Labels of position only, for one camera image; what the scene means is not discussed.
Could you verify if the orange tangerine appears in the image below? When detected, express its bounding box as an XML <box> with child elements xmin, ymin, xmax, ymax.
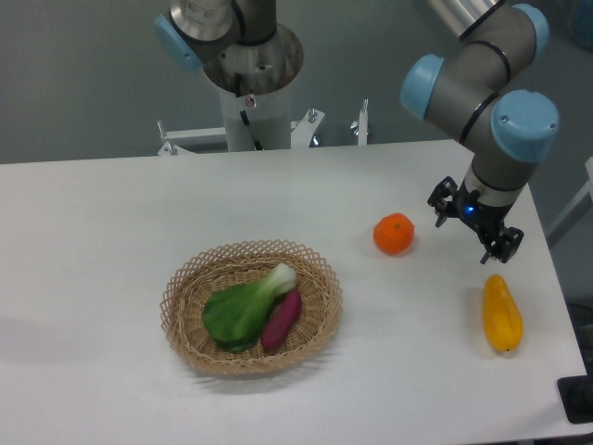
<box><xmin>372</xmin><ymin>213</ymin><xmax>415</xmax><ymax>255</ymax></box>

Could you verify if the woven wicker basket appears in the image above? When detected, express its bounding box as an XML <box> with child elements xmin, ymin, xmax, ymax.
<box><xmin>160</xmin><ymin>240</ymin><xmax>342</xmax><ymax>375</ymax></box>

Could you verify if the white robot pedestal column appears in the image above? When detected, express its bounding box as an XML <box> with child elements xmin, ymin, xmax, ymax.
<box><xmin>200</xmin><ymin>25</ymin><xmax>306</xmax><ymax>152</ymax></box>

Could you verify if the green bok choy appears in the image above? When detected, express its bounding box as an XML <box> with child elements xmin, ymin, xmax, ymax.
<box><xmin>202</xmin><ymin>263</ymin><xmax>297</xmax><ymax>351</ymax></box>

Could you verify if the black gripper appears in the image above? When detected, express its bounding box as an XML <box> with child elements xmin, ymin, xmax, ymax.
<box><xmin>427</xmin><ymin>176</ymin><xmax>524</xmax><ymax>264</ymax></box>

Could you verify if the white frame at right edge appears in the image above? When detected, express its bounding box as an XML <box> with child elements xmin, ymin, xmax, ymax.
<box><xmin>546</xmin><ymin>158</ymin><xmax>592</xmax><ymax>248</ymax></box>

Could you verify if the purple sweet potato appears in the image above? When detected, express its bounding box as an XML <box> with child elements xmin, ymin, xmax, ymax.
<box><xmin>260</xmin><ymin>289</ymin><xmax>302</xmax><ymax>351</ymax></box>

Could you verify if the white metal base frame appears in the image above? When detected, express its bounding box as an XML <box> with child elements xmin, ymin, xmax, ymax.
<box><xmin>157</xmin><ymin>99</ymin><xmax>372</xmax><ymax>156</ymax></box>

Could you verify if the blue object top right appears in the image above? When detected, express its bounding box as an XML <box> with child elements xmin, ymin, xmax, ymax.
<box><xmin>568</xmin><ymin>0</ymin><xmax>593</xmax><ymax>50</ymax></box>

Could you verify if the black cable on pedestal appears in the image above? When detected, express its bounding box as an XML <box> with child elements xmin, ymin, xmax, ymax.
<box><xmin>233</xmin><ymin>72</ymin><xmax>265</xmax><ymax>152</ymax></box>

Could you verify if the yellow pepper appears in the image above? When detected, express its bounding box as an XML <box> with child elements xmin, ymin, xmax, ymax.
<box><xmin>482</xmin><ymin>274</ymin><xmax>524</xmax><ymax>352</ymax></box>

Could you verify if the black box at table edge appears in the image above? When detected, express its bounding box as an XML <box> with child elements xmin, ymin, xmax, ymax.
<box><xmin>557</xmin><ymin>375</ymin><xmax>592</xmax><ymax>425</ymax></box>

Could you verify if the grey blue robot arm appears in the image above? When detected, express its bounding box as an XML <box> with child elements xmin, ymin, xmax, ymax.
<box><xmin>154</xmin><ymin>1</ymin><xmax>560</xmax><ymax>262</ymax></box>

